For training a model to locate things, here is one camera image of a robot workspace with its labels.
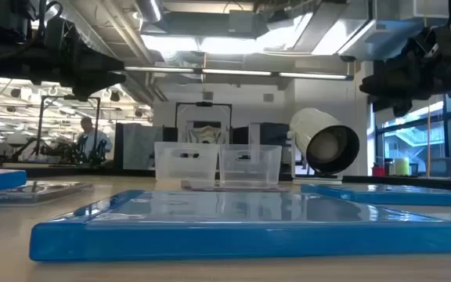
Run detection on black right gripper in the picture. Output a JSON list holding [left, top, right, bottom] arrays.
[[359, 25, 451, 118]]

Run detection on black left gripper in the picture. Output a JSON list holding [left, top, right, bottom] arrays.
[[0, 37, 127, 102]]

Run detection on person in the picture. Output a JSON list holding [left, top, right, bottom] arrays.
[[76, 116, 113, 164]]

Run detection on yellow-green container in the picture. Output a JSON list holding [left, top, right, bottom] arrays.
[[394, 157, 410, 176]]

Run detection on grey fabric partition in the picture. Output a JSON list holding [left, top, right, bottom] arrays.
[[122, 123, 155, 170]]

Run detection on beige crumpled cloth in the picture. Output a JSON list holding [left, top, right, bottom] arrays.
[[188, 125, 226, 144]]

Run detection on clear plastic bin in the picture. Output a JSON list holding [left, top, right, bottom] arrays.
[[153, 141, 221, 188], [218, 143, 283, 187]]

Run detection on black distant station frame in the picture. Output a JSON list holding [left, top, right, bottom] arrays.
[[37, 95, 101, 157]]

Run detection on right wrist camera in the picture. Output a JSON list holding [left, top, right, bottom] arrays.
[[420, 25, 451, 60]]

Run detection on silver ventilation duct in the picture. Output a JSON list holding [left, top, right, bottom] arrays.
[[133, 0, 164, 24]]

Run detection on black table frame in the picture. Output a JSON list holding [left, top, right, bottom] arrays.
[[0, 163, 451, 193]]

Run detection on black rectangular stand frame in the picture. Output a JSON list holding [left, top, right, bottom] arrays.
[[175, 102, 233, 144]]

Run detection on ceiling light tube rail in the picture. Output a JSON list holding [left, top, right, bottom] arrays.
[[124, 65, 355, 81]]

